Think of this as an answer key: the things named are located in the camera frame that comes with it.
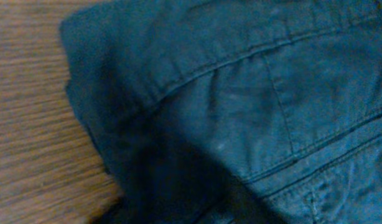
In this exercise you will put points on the navy blue shorts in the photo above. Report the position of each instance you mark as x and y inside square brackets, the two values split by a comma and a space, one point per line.
[232, 111]

